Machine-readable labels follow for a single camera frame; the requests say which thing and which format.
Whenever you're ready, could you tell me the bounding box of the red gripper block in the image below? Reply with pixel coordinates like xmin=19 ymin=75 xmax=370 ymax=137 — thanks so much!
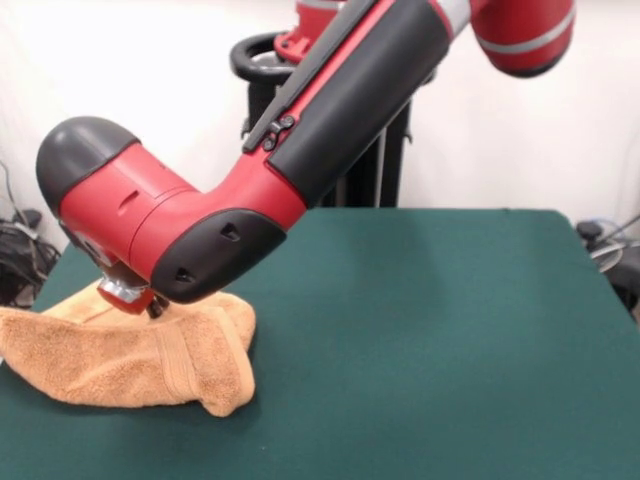
xmin=98 ymin=285 xmax=167 ymax=321

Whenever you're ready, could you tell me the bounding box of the tan terry towel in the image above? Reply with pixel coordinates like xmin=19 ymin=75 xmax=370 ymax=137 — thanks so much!
xmin=0 ymin=291 xmax=258 ymax=419

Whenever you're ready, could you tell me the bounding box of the dark green table cloth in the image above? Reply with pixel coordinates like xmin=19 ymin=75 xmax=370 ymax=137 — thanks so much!
xmin=0 ymin=207 xmax=640 ymax=480

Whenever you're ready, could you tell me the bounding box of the grey chair base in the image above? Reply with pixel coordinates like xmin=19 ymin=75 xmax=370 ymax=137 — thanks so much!
xmin=574 ymin=219 xmax=640 ymax=321

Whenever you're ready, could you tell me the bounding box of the black cable tangle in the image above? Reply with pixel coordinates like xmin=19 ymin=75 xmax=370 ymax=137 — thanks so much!
xmin=0 ymin=159 xmax=62 ymax=311

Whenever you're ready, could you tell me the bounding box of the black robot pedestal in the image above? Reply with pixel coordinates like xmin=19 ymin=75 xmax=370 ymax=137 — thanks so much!
xmin=229 ymin=32 xmax=440 ymax=209

